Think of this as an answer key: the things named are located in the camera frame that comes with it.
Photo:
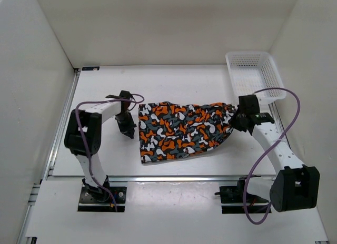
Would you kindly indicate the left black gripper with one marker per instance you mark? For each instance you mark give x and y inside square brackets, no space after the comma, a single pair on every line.
[126,130]

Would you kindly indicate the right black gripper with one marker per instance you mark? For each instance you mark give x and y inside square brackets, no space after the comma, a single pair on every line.
[234,124]

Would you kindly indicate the orange camouflage shorts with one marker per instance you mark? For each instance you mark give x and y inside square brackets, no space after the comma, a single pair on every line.
[169,131]

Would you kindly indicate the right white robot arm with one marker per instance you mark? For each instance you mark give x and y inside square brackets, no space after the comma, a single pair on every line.
[296,185]

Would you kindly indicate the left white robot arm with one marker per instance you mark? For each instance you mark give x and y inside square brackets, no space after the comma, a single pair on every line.
[84,135]

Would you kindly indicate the white perforated plastic basket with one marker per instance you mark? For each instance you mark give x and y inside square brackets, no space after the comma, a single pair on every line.
[253,71]

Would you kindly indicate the black label sticker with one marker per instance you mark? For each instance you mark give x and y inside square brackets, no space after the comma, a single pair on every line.
[90,68]

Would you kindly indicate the aluminium rail left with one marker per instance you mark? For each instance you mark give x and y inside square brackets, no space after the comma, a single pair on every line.
[50,160]

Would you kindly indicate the aluminium rail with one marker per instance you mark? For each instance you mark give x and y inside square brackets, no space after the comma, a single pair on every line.
[216,178]
[50,160]

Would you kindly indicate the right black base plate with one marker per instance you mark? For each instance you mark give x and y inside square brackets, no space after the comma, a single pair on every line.
[231,197]

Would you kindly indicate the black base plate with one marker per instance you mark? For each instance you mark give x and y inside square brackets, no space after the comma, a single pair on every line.
[90,201]
[231,197]

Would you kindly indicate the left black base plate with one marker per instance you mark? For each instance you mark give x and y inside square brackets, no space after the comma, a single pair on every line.
[90,201]

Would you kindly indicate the aluminium rail front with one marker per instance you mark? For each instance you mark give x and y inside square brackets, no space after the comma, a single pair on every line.
[216,178]

